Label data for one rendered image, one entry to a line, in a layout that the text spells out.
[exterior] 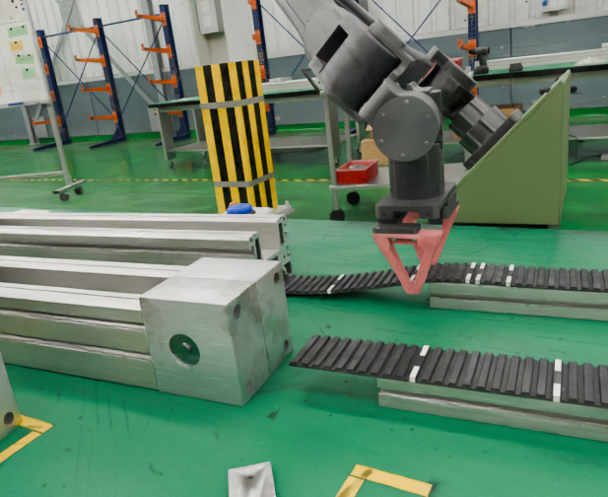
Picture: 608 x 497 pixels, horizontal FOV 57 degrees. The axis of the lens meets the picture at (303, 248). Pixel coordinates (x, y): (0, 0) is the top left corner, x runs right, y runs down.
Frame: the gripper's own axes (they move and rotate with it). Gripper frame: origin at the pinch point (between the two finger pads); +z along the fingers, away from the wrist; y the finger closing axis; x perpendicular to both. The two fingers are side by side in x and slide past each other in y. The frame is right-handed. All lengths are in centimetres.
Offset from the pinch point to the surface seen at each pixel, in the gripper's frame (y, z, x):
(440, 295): 1.3, 2.0, 2.4
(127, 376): 23.9, 2.2, -22.1
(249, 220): -2.5, -5.1, -22.7
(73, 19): -815, -153, -844
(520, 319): 3.2, 3.3, 10.6
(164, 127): -498, 30, -427
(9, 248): 5, -3, -60
